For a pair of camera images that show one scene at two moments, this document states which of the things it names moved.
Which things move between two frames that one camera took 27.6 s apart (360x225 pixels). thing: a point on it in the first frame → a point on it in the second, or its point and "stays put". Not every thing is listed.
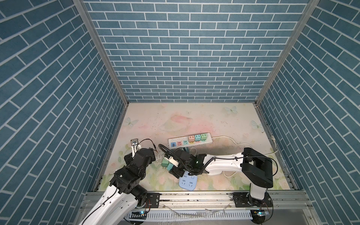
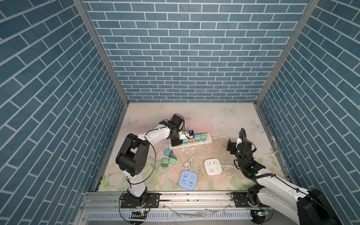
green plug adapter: x=165 y=162 stays put
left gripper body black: x=129 y=158 → x=175 y=140
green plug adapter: x=203 y=137 stays put
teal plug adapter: x=198 y=137 stays put
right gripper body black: x=178 y=170 → x=234 y=149
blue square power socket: x=188 y=182 stays put
